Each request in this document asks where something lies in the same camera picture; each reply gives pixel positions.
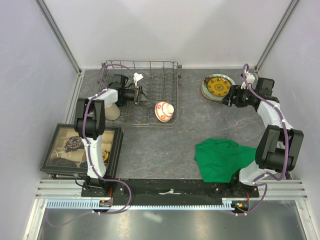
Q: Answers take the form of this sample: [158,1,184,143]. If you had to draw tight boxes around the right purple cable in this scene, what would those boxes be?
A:
[224,63,292,216]

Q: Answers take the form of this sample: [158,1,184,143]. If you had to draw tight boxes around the yellow patterned plate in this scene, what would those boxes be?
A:
[207,76,232,97]

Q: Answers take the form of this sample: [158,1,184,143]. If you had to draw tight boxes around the beige plastic cup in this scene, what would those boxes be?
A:
[104,103,121,121]

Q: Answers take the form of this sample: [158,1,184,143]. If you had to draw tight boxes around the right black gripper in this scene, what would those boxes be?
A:
[219,85,258,108]

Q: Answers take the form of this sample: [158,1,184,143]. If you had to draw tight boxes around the white red patterned bowl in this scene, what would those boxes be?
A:
[154,101,175,123]

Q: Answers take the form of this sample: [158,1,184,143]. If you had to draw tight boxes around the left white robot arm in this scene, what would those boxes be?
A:
[73,86,122,197]

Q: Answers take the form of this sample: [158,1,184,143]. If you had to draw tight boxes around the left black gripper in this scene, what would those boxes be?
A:
[123,86,154,109]

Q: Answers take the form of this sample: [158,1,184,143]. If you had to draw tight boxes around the dark green glass cup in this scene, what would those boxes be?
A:
[115,99,127,108]

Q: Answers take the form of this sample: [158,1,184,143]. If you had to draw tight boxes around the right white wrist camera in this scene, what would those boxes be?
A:
[241,72,256,89]

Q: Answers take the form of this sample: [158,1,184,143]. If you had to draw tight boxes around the green cloth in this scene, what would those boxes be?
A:
[194,138,257,183]

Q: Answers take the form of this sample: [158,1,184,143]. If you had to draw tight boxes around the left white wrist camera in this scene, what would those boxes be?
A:
[133,72,144,88]

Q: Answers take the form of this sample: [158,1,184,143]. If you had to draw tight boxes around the mint green flower plate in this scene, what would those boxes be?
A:
[201,74,235,102]

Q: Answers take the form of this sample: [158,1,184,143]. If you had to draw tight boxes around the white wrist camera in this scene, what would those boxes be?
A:
[133,72,144,88]
[241,72,256,89]

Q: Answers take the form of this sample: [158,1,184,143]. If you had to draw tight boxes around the black glass-lid jewelry box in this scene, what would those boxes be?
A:
[40,123,124,179]

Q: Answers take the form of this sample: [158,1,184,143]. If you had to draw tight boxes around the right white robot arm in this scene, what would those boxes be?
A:
[222,77,304,197]

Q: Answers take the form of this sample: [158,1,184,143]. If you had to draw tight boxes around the white slotted cable duct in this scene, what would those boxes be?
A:
[46,199,236,211]

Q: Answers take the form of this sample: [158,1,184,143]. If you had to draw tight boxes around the beige bird plate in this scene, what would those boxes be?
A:
[201,89,226,102]

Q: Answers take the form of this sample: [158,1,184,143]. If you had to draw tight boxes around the grey wire dish rack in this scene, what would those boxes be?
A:
[98,60,182,127]

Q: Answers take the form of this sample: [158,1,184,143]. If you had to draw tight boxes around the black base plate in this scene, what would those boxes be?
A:
[81,178,260,199]

